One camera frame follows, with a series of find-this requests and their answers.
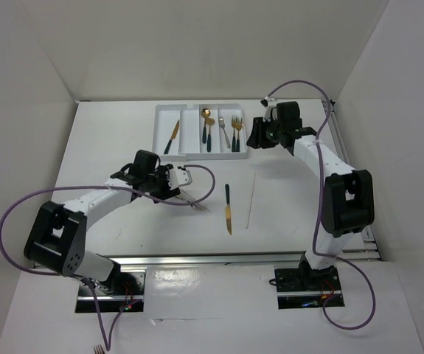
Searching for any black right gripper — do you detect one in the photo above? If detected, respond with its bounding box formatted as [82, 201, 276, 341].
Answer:
[246, 117, 285, 149]

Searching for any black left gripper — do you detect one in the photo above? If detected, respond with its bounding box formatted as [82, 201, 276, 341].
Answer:
[144, 163, 180, 204]

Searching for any silver fork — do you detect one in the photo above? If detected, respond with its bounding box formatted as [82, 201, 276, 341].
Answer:
[176, 195, 210, 212]
[218, 116, 231, 149]

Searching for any gold fork green handle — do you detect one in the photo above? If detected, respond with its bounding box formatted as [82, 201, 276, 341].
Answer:
[232, 115, 237, 152]
[235, 117, 243, 152]

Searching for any gold knife green handle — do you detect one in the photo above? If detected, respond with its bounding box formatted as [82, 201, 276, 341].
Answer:
[225, 184, 232, 235]
[164, 120, 180, 155]

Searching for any gold spoon green handle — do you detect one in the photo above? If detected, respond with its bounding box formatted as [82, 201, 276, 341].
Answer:
[201, 108, 211, 144]
[206, 118, 215, 153]

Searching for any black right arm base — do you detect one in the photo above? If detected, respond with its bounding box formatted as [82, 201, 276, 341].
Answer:
[268, 260, 341, 292]

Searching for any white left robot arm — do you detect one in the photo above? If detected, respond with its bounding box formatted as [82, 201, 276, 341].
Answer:
[24, 150, 192, 294]

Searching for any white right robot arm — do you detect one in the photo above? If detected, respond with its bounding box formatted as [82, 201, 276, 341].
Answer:
[246, 99, 375, 291]

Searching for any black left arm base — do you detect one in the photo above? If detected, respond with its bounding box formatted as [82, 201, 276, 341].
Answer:
[82, 265, 144, 298]

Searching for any white chopstick right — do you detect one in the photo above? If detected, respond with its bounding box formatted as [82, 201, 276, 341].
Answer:
[245, 172, 257, 229]

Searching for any white compartment cutlery tray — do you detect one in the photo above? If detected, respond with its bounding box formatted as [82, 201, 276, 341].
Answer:
[152, 103, 248, 162]

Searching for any gold fork bottom edge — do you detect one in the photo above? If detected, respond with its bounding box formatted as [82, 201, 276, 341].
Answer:
[94, 345, 105, 354]

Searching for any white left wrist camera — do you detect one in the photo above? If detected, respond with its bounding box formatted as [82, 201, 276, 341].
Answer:
[168, 166, 192, 190]

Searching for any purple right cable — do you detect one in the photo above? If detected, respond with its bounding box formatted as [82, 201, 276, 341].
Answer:
[266, 80, 377, 330]

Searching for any purple cable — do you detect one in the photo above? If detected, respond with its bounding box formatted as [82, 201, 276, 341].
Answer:
[266, 80, 377, 330]
[0, 164, 216, 350]

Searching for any aluminium rail front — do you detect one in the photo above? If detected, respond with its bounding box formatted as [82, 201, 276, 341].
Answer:
[33, 251, 380, 270]

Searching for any aluminium rail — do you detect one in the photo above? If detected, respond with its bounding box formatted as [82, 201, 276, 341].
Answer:
[33, 251, 380, 270]
[322, 100, 380, 260]

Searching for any aluminium rail right side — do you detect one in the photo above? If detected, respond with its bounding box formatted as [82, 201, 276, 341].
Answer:
[322, 100, 380, 260]

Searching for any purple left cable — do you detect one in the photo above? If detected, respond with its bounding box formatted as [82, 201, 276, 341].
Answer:
[0, 164, 216, 350]

